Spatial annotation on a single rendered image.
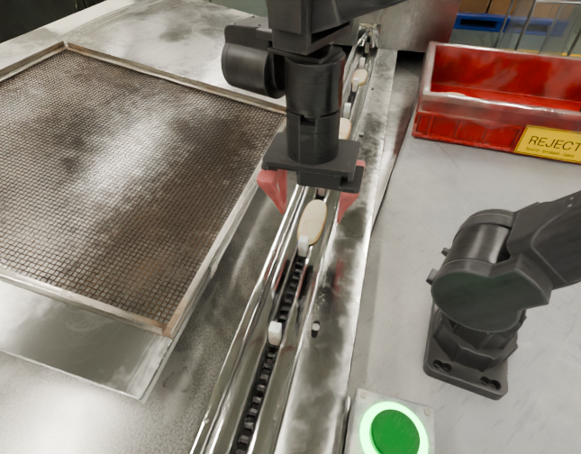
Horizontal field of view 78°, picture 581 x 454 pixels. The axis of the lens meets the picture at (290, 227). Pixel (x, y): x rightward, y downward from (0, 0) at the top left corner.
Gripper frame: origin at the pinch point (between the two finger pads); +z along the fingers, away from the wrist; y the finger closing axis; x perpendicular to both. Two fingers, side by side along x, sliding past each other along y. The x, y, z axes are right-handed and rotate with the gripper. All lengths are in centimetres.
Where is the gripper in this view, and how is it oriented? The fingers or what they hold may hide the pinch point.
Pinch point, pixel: (311, 211)
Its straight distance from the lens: 46.9
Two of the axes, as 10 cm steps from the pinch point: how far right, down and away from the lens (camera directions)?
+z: 0.2, 7.2, 6.9
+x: -2.6, 6.8, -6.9
